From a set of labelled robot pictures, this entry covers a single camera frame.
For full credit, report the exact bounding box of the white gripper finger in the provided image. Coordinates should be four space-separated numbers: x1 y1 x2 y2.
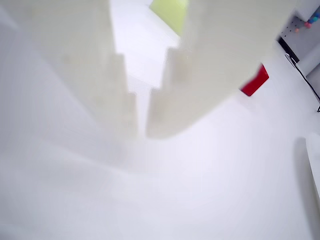
4 0 140 146
145 0 297 139

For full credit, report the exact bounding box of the red cube block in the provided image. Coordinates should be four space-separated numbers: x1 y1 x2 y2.
239 63 270 98

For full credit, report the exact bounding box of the pale yellow foam block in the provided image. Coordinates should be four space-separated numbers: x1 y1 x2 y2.
149 0 190 39

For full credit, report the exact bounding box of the black base strip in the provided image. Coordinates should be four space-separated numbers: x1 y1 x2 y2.
277 36 300 64

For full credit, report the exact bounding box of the grey perforated pegboard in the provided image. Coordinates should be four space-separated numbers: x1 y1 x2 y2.
280 13 320 55

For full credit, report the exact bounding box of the white box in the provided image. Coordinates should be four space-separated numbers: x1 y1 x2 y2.
294 0 320 23

